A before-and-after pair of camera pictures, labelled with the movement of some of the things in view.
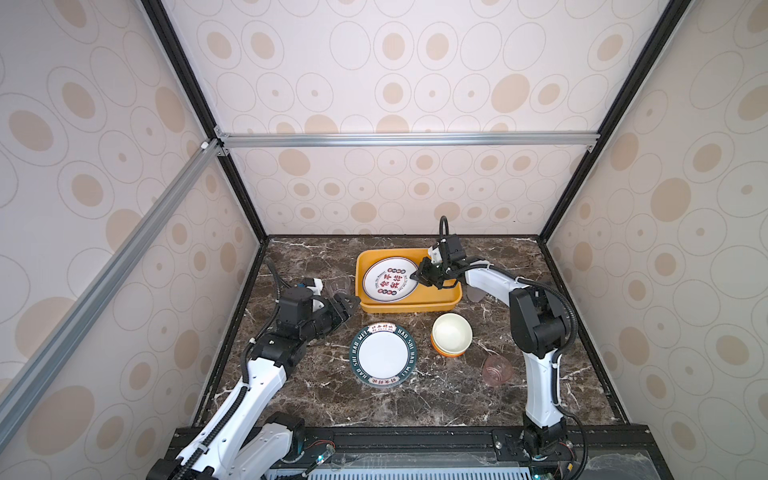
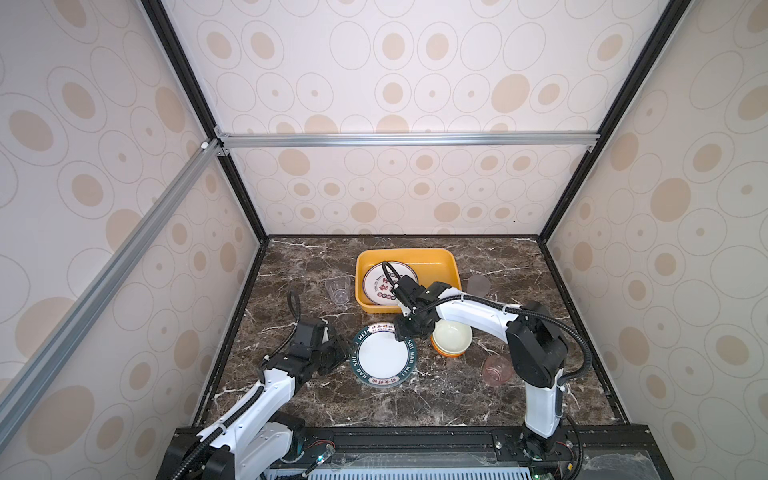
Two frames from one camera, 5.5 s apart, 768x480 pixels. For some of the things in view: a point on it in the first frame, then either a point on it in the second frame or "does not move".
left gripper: [339, 316] to [342, 352]
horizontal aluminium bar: [401, 140] does not move
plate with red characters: [388, 279] does not move
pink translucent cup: [496, 371] does not move
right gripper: [423, 273] to [400, 332]
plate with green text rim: [382, 355] does not move
